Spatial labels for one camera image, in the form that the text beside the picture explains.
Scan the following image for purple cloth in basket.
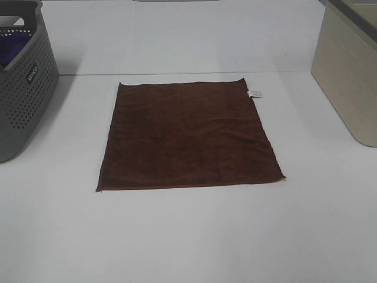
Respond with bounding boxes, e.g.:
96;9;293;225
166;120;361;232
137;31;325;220
0;32;31;68

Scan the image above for grey perforated laundry basket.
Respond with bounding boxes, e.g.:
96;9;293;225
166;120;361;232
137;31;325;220
1;1;59;162

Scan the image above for beige storage bin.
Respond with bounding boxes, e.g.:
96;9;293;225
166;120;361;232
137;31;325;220
311;1;376;147

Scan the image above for brown towel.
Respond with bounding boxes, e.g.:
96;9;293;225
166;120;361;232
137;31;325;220
97;79;284;192

